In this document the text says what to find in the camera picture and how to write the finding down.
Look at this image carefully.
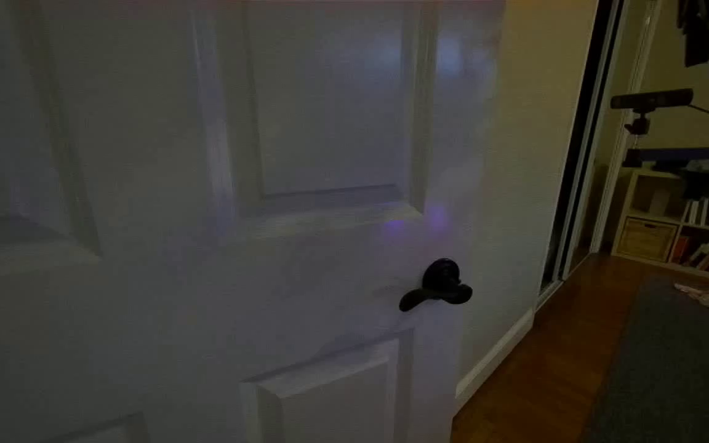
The black lever door handle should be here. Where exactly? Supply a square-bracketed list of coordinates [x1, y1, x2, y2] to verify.
[396, 255, 476, 315]

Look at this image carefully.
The white panelled door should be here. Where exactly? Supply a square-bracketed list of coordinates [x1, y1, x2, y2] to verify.
[0, 0, 511, 443]

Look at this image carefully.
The white bookshelf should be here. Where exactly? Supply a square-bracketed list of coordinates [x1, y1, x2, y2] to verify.
[612, 167, 709, 284]

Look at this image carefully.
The grey rug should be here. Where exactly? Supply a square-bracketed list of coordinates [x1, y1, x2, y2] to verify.
[581, 277, 709, 443]

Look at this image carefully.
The black clamp bar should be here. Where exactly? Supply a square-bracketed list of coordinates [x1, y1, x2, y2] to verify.
[621, 134, 709, 179]

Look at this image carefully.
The wicker storage basket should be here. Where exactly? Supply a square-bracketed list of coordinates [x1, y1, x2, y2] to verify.
[619, 213, 679, 262]

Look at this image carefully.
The white baseboard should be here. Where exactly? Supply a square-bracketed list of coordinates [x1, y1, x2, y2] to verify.
[454, 307, 538, 410]

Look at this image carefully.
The black stereo camera on mount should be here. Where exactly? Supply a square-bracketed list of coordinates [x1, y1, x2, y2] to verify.
[609, 85, 696, 138]

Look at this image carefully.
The black sliding door frame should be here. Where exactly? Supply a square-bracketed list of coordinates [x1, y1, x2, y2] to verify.
[539, 0, 631, 294]

